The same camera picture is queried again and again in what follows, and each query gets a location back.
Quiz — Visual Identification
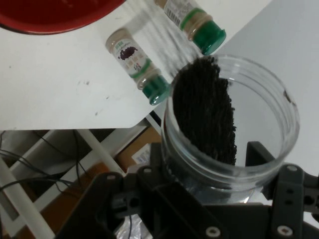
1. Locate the red bowl with black rim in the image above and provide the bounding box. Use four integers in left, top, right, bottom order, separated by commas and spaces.
0, 0, 128, 36

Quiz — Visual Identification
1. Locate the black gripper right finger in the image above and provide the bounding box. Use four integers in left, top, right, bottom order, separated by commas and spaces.
245, 141, 319, 239

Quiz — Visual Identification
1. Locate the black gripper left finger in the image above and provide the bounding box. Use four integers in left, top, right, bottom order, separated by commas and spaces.
57, 143, 225, 239

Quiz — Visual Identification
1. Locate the clear jar of black seeds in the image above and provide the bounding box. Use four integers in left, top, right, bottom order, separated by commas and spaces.
160, 55, 301, 205

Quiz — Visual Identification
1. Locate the white table frame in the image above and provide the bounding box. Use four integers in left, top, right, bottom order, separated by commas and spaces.
0, 112, 161, 239

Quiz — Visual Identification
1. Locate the thin black cable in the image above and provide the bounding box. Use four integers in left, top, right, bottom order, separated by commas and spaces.
0, 129, 87, 197

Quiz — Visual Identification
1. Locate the green-capped spice bottle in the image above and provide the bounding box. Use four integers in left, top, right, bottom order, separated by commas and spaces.
105, 28, 170, 106
154, 0, 227, 56

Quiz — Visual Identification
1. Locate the brown cardboard box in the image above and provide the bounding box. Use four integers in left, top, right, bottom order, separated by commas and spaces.
115, 125, 164, 172

